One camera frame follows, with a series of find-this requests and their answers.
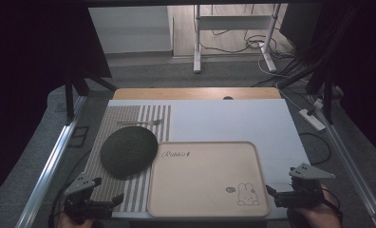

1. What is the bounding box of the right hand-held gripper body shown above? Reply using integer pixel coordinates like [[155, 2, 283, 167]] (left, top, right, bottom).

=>
[[273, 162, 336, 211]]

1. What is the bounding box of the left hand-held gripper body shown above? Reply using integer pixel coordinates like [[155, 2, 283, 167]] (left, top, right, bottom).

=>
[[63, 172, 115, 223]]

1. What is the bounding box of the person's left hand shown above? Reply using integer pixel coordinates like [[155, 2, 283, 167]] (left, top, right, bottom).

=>
[[57, 211, 97, 228]]

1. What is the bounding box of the person's right hand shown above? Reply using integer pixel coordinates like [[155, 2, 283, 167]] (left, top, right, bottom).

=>
[[286, 184, 343, 228]]

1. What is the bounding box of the dark round woven mat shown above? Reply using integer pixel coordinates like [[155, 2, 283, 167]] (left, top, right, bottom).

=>
[[100, 125, 160, 179]]

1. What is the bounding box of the beige tray with rabbit print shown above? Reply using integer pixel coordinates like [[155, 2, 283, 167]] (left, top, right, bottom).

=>
[[146, 141, 272, 219]]

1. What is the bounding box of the white power strip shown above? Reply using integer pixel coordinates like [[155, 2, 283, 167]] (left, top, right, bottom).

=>
[[298, 108, 327, 133]]

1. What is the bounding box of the striped beige placemat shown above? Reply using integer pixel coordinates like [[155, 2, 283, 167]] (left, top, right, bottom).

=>
[[84, 104, 173, 213]]

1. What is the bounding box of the silver fork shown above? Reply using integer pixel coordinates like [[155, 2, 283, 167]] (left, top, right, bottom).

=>
[[116, 118, 165, 126]]

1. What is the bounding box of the white table cover board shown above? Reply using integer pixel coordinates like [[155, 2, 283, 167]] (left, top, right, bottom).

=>
[[81, 98, 311, 220]]

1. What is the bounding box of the wooden table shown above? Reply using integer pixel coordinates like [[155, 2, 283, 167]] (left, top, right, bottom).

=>
[[112, 86, 283, 101]]

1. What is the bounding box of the dark curtain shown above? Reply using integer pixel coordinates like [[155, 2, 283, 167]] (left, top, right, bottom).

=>
[[279, 0, 376, 156], [0, 0, 113, 203]]

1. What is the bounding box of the white cabinet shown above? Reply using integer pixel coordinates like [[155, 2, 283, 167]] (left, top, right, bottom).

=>
[[88, 6, 175, 55]]

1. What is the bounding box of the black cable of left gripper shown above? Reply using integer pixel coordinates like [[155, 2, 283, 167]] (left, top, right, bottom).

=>
[[47, 147, 93, 228]]

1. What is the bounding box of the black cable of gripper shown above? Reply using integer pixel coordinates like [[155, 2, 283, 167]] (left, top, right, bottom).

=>
[[320, 188, 345, 222], [47, 147, 93, 228]]

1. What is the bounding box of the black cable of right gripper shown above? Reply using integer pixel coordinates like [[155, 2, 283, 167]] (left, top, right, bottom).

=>
[[320, 188, 345, 222]]

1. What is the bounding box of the aluminium rail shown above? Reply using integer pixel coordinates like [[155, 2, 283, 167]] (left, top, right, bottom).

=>
[[14, 96, 88, 228], [308, 94, 376, 228]]

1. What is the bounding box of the black rectangular frame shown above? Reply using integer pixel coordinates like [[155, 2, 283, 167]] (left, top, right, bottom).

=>
[[67, 125, 90, 148]]

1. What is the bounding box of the black looped floor cable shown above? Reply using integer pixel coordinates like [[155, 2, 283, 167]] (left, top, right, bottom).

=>
[[298, 131, 332, 166]]

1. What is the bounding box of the white cable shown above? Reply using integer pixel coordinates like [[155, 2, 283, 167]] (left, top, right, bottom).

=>
[[277, 88, 304, 112]]

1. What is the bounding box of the bundle of black cables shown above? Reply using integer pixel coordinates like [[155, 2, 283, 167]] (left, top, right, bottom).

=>
[[251, 6, 365, 90]]

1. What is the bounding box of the tangle of floor cables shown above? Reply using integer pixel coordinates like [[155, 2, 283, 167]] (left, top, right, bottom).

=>
[[200, 28, 295, 61]]

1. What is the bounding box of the white metal stand frame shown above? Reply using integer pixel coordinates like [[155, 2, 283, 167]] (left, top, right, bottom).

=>
[[193, 3, 282, 74]]

